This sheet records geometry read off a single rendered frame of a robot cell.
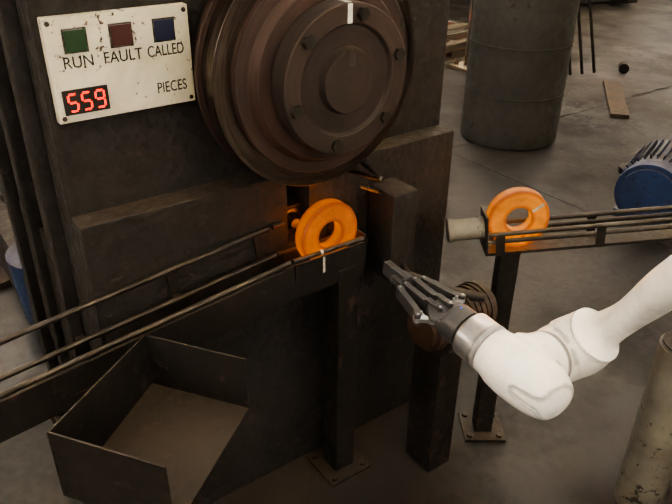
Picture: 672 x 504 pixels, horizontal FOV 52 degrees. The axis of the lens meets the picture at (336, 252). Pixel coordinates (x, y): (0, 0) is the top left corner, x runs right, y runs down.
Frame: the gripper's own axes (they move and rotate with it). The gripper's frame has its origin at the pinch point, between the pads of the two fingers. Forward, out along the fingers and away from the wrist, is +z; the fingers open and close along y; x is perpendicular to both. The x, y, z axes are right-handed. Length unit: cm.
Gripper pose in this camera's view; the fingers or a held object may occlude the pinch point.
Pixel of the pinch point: (396, 275)
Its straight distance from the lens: 138.8
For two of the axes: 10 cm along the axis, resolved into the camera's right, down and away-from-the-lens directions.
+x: 0.6, -8.3, -5.5
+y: 8.1, -2.8, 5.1
